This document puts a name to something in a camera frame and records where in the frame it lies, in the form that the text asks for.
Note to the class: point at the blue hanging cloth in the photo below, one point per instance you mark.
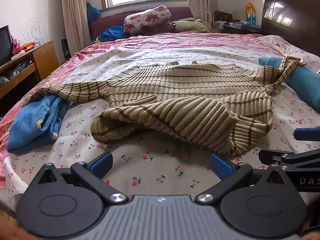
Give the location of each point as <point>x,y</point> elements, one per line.
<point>93,15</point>

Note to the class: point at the cherry print bed sheet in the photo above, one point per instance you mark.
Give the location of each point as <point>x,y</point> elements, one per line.
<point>155,165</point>

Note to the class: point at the beige curtain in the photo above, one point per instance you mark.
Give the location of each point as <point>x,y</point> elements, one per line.
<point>202,2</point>
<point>73,17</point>

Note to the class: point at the olive pillow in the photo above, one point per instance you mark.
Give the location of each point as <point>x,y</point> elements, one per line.
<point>190,26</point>

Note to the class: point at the dark brown box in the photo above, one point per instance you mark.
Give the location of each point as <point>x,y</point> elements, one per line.
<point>223,16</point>

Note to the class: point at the blue folded cloth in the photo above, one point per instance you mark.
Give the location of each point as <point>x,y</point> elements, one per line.
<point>247,25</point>

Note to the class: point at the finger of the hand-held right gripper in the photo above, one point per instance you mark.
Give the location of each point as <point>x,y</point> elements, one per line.
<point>307,133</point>
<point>275,156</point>

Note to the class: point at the floral folded quilt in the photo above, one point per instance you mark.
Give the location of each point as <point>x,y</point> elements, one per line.
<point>147,18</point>

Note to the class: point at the pink print pillow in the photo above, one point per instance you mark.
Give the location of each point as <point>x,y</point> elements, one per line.
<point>287,46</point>

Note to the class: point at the yellow and teal carton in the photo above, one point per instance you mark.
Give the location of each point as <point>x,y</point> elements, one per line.
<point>250,15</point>

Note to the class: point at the dark nightstand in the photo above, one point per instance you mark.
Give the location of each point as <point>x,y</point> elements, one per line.
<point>240,30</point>

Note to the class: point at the orange toy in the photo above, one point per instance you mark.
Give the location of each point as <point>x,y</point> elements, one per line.
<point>27,46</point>

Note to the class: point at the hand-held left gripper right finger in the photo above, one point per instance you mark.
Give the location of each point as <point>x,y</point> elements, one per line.
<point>221,165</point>

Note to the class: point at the blue knit garment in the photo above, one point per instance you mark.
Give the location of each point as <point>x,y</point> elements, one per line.
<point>27,127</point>

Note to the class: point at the pink striped bed cover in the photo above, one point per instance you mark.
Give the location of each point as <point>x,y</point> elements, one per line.
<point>140,41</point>

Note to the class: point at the black television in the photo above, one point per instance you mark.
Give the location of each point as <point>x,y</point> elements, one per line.
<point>5,45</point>

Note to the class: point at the dark wooden headboard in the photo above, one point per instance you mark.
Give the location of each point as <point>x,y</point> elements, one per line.
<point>292,22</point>

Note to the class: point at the blue and yellow cloth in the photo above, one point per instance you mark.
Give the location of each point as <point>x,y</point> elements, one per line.
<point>112,33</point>

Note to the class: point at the maroon sofa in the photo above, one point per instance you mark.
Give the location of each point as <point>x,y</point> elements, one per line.
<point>110,21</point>

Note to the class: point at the pink plastic bag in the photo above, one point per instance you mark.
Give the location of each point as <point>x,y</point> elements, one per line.
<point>16,47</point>

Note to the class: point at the black plastic bag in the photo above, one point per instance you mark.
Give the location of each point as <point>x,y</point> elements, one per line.
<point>18,68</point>

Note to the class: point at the beige striped knit sweater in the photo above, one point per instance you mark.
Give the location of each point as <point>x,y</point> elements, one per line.
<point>187,100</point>

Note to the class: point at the wooden desk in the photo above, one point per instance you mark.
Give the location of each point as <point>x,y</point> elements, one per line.
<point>46,55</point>

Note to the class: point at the teal fleece garment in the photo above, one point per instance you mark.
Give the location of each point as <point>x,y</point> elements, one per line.
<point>305,80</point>

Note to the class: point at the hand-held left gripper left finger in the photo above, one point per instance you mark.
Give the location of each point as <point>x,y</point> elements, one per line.
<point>102,162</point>

